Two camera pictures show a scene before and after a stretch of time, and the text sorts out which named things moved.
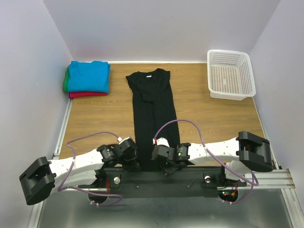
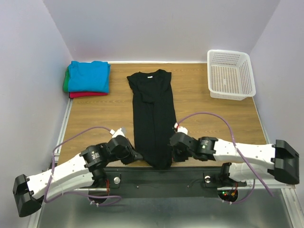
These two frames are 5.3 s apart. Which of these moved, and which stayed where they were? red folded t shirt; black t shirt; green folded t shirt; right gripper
Moved: right gripper
Stayed: red folded t shirt; green folded t shirt; black t shirt
